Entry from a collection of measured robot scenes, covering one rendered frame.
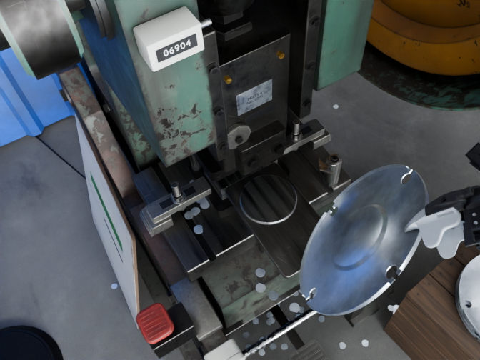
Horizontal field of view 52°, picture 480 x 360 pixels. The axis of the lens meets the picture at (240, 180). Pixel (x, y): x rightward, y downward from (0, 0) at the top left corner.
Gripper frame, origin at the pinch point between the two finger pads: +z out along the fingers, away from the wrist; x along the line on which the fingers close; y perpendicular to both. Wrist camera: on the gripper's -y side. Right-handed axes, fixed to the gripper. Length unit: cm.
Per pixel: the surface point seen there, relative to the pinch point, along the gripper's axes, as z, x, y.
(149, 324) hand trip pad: 51, -12, 11
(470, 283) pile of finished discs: 24, 68, -19
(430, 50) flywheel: -4.9, 1.7, -35.4
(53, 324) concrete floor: 143, 3, -6
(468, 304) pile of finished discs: 25, 69, -14
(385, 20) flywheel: 1.9, -1.7, -46.4
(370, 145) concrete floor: 65, 82, -95
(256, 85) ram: 14.4, -22.0, -21.6
